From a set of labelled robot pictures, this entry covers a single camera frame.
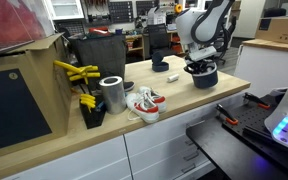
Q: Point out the white sneaker red swoosh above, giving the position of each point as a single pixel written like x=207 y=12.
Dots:
x=144 y=110
x=155 y=95

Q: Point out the brown cardboard box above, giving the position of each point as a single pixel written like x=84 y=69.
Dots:
x=280 y=30

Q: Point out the dark blue bowl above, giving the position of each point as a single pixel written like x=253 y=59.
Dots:
x=205 y=81

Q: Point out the white plastic cylinder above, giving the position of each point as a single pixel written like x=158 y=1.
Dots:
x=173 y=78

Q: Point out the black office chair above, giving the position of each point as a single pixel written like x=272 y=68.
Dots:
x=231 y=36

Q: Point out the white cabinet wooden top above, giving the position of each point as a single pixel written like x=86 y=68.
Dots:
x=264 y=66

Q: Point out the black tool holder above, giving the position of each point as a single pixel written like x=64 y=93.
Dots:
x=94 y=118

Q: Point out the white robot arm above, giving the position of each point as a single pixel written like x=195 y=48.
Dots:
x=187 y=26

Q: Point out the dark grey shoe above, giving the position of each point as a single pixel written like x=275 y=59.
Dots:
x=129 y=86

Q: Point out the silver metal cylinder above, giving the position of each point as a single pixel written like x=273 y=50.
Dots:
x=113 y=98

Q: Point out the black chair back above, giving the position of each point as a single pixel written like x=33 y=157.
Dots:
x=274 y=12

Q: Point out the wooden shelf unit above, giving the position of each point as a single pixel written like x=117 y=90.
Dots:
x=135 y=41

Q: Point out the red tool case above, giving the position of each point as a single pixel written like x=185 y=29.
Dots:
x=99 y=31

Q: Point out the black perforated mounting board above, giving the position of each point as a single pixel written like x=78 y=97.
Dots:
x=250 y=116

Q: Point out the black parts organizer panel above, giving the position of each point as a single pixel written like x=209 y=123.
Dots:
x=145 y=6
x=120 y=11

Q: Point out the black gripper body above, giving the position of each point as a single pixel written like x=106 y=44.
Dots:
x=200 y=64

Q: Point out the black mesh chair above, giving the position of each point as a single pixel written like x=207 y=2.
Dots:
x=159 y=38

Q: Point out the large cardboard box black panel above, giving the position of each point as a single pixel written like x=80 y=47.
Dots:
x=34 y=60

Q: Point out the white machine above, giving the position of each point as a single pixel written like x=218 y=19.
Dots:
x=157 y=16

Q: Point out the orange filament spool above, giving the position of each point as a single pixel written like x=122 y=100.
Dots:
x=178 y=8

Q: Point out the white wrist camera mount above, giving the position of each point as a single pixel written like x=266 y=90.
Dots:
x=202 y=53

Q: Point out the white drawer cabinet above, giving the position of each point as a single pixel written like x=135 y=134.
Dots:
x=94 y=160

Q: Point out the blue cup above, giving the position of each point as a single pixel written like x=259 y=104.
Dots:
x=118 y=31

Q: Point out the black cart top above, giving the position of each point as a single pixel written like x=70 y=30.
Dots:
x=224 y=153

